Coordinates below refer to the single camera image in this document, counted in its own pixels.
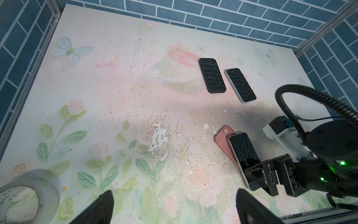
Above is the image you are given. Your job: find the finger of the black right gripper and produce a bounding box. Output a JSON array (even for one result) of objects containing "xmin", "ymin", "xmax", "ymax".
[{"xmin": 245, "ymin": 161, "xmax": 278, "ymax": 197}]

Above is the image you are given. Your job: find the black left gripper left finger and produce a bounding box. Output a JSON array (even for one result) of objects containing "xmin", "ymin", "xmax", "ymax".
[{"xmin": 70, "ymin": 190, "xmax": 114, "ymax": 224}]

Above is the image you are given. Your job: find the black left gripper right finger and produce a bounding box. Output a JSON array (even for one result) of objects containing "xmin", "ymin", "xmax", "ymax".
[{"xmin": 236, "ymin": 189, "xmax": 283, "ymax": 224}]

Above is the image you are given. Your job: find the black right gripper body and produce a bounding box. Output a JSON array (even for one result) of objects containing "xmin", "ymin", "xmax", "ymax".
[{"xmin": 267, "ymin": 155, "xmax": 347, "ymax": 197}]

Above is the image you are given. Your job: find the black smartphone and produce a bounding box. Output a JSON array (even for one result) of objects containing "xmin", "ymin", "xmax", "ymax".
[{"xmin": 228, "ymin": 133, "xmax": 261, "ymax": 191}]

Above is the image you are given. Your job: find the dusty pink phone case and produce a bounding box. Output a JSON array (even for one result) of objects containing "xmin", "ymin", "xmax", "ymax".
[{"xmin": 214, "ymin": 125, "xmax": 239, "ymax": 168}]

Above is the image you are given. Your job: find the sage green phone case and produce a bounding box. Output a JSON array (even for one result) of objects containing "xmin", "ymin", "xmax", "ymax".
[{"xmin": 225, "ymin": 68, "xmax": 257, "ymax": 104}]

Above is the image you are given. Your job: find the black phone case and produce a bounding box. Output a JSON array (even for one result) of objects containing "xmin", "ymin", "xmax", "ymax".
[{"xmin": 199, "ymin": 58, "xmax": 227, "ymax": 94}]

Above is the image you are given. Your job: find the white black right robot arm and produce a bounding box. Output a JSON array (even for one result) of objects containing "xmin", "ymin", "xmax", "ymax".
[{"xmin": 245, "ymin": 116, "xmax": 358, "ymax": 198}]

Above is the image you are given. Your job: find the white tape roll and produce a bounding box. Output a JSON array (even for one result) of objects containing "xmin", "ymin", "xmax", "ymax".
[{"xmin": 1, "ymin": 169, "xmax": 60, "ymax": 224}]

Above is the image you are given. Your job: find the aluminium frame post right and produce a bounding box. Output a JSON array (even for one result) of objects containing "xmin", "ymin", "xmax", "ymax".
[{"xmin": 294, "ymin": 0, "xmax": 358, "ymax": 58}]

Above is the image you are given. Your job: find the aluminium frame post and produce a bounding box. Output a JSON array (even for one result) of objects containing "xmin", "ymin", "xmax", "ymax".
[
  {"xmin": 294, "ymin": 0, "xmax": 358, "ymax": 58},
  {"xmin": 45, "ymin": 0, "xmax": 63, "ymax": 20}
]

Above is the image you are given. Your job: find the aluminium frame post left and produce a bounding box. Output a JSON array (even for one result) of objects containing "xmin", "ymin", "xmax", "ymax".
[{"xmin": 45, "ymin": 0, "xmax": 63, "ymax": 20}]

